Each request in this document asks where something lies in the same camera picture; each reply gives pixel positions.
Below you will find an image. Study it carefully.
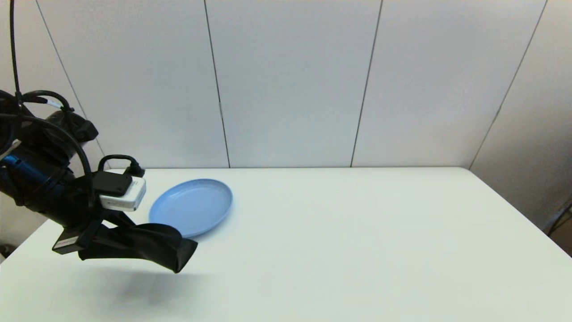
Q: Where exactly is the black soft glasses case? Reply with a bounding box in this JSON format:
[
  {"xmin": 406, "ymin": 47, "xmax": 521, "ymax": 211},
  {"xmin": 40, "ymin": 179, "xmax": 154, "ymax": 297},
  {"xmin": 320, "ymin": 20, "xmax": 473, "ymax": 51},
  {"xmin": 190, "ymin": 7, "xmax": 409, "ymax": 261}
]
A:
[{"xmin": 78, "ymin": 222, "xmax": 199, "ymax": 274}]

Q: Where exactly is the light blue round plate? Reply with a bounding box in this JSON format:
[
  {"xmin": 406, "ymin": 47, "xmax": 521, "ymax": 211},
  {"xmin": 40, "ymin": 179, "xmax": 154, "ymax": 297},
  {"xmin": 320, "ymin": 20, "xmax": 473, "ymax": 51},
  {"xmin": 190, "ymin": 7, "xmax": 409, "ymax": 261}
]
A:
[{"xmin": 149, "ymin": 179, "xmax": 233, "ymax": 238}]

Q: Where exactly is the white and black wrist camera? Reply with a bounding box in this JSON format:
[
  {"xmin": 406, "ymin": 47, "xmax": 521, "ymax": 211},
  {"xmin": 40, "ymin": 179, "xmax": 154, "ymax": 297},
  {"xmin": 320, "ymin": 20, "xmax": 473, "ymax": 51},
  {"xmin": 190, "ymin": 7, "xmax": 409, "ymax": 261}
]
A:
[{"xmin": 93, "ymin": 171, "xmax": 147, "ymax": 212}]

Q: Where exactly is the long thin black arm cable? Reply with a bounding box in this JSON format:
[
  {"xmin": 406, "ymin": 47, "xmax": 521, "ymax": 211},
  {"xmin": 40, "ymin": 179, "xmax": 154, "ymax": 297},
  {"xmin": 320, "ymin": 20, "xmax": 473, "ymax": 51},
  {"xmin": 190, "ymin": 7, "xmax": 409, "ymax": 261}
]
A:
[{"xmin": 0, "ymin": 0, "xmax": 96, "ymax": 209}]

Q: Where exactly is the short black camera cable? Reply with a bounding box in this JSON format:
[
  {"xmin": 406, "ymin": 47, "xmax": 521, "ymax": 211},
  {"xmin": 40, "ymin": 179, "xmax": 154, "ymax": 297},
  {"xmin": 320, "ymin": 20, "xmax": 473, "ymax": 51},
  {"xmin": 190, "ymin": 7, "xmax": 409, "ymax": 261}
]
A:
[{"xmin": 97, "ymin": 154, "xmax": 146, "ymax": 178}]

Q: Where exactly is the black cable beside table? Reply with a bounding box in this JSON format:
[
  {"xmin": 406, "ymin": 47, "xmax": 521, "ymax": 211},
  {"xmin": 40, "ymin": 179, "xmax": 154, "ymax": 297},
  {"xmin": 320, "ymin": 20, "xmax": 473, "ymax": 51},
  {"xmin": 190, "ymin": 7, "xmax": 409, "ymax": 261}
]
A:
[{"xmin": 545, "ymin": 199, "xmax": 572, "ymax": 258}]

